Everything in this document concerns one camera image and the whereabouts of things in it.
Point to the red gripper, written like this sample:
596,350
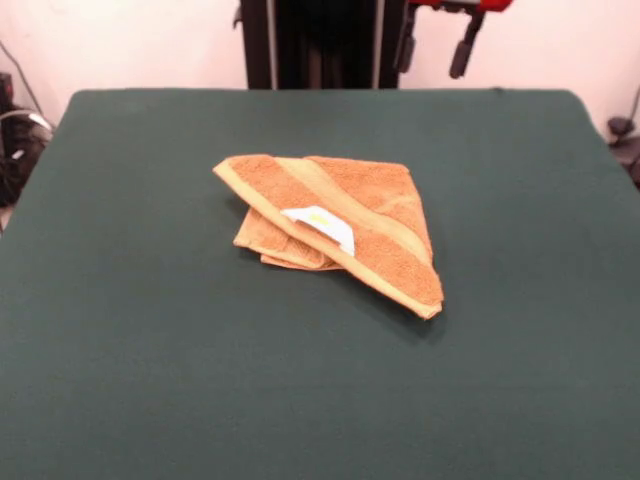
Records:
495,5

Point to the orange terry towel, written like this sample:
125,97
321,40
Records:
390,280

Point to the dark green table cloth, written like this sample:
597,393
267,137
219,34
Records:
150,350

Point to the black box with red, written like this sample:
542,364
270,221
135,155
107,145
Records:
5,90

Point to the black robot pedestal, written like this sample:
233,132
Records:
260,50

